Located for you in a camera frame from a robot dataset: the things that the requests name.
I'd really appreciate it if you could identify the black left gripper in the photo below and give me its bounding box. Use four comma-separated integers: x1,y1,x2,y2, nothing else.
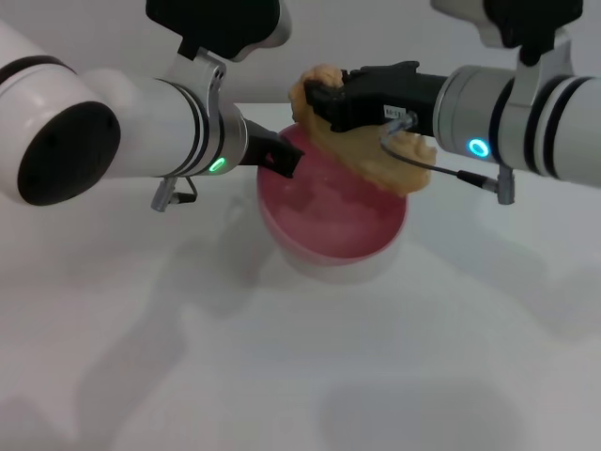
237,119,306,179

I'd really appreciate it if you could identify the orange ridged bread loaf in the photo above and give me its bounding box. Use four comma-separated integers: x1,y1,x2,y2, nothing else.
288,63,438,196

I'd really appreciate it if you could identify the right arm cable with connector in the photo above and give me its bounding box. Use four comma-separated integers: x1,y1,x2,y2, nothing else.
378,112,516,207

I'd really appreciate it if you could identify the left arm cable with connector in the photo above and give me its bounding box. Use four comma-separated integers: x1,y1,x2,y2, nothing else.
149,176,198,211

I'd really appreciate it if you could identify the arm cable with connector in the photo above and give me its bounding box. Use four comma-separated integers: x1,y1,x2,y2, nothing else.
149,176,198,211
378,112,516,207

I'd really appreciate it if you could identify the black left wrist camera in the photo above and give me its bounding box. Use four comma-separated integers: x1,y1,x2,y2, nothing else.
145,0,295,112

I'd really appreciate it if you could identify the pink plastic bowl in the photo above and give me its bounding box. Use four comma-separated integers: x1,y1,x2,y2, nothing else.
254,124,408,286

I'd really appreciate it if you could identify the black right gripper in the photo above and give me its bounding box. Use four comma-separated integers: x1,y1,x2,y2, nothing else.
304,60,452,135

